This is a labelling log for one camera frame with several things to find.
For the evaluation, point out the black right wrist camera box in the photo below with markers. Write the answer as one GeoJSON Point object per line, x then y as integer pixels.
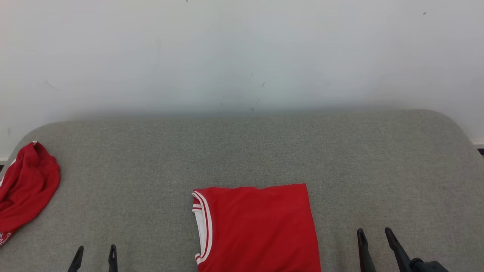
{"type": "Point", "coordinates": [431, 266]}

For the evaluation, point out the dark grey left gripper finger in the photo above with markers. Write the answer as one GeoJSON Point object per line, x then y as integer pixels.
{"type": "Point", "coordinates": [113, 260]}
{"type": "Point", "coordinates": [76, 260]}

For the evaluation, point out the red jersey number fifteen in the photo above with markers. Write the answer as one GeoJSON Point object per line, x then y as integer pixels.
{"type": "Point", "coordinates": [264, 230]}

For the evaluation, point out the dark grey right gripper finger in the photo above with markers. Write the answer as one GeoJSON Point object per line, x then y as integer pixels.
{"type": "Point", "coordinates": [366, 253]}
{"type": "Point", "coordinates": [399, 251]}

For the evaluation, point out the red shorts with white stripe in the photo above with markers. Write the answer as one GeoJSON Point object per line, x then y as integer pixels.
{"type": "Point", "coordinates": [26, 189]}

